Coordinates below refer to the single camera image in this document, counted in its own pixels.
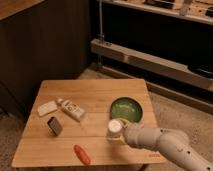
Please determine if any metal pole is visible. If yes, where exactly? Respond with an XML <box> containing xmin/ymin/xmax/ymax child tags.
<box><xmin>98</xmin><ymin>0</ymin><xmax>104</xmax><ymax>70</ymax></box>

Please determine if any small brown box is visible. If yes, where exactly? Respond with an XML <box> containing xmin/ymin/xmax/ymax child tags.
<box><xmin>47</xmin><ymin>117</ymin><xmax>63</xmax><ymax>136</ymax></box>

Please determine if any upper wooden shelf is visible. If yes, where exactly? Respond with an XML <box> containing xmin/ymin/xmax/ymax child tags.
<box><xmin>102</xmin><ymin>0</ymin><xmax>213</xmax><ymax>26</ymax></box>

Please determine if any wooden table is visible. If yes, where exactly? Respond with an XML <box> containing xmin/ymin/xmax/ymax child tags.
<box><xmin>12</xmin><ymin>79</ymin><xmax>165</xmax><ymax>168</ymax></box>

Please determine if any white ceramic cup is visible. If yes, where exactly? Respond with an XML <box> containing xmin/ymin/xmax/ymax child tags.
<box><xmin>106</xmin><ymin>119</ymin><xmax>123</xmax><ymax>140</ymax></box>

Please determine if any white lotion bottle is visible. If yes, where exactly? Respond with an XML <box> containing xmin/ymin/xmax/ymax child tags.
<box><xmin>56</xmin><ymin>98</ymin><xmax>85</xmax><ymax>122</ymax></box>

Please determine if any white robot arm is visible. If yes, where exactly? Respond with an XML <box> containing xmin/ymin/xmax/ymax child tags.
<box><xmin>106</xmin><ymin>118</ymin><xmax>213</xmax><ymax>171</ymax></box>

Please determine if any orange carrot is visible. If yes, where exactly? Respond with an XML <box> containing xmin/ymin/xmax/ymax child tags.
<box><xmin>74</xmin><ymin>145</ymin><xmax>91</xmax><ymax>165</ymax></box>

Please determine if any wooden shelf beam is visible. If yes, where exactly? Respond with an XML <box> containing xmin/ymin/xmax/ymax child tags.
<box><xmin>91</xmin><ymin>39</ymin><xmax>213</xmax><ymax>92</ymax></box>

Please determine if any green bowl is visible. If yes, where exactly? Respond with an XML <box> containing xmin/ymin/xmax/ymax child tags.
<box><xmin>110</xmin><ymin>97</ymin><xmax>143</xmax><ymax>123</ymax></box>

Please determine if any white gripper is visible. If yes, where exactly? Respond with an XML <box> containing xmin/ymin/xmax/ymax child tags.
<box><xmin>108</xmin><ymin>118</ymin><xmax>162</xmax><ymax>149</ymax></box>

